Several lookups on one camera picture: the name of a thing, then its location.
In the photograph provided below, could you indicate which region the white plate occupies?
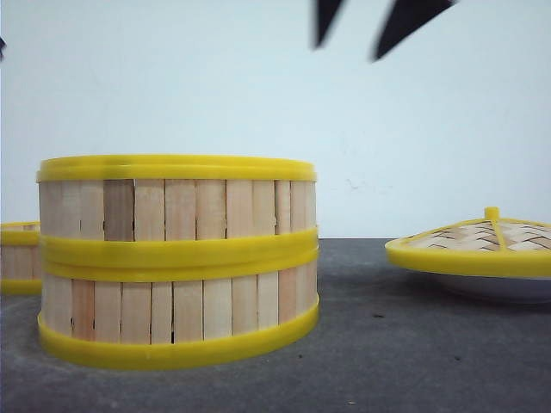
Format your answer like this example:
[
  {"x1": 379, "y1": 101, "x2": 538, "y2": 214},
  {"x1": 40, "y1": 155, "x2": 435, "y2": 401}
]
[{"x1": 430, "y1": 274, "x2": 550, "y2": 304}]

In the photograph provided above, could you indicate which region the woven bamboo steamer lid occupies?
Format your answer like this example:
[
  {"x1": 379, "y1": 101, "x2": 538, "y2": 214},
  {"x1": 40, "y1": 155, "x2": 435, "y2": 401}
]
[{"x1": 385, "y1": 206, "x2": 550, "y2": 280}]

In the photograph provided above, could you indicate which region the bamboo steamer basket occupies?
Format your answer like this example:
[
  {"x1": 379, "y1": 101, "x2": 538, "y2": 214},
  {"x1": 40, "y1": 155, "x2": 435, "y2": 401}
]
[
  {"x1": 37, "y1": 155, "x2": 319, "y2": 282},
  {"x1": 1, "y1": 221, "x2": 42, "y2": 295},
  {"x1": 37, "y1": 256, "x2": 320, "y2": 372}
]

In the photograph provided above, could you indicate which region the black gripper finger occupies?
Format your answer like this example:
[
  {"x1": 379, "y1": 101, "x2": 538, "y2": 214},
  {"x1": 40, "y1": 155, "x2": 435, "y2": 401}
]
[
  {"x1": 313, "y1": 0, "x2": 345, "y2": 49},
  {"x1": 373, "y1": 0, "x2": 456, "y2": 61}
]

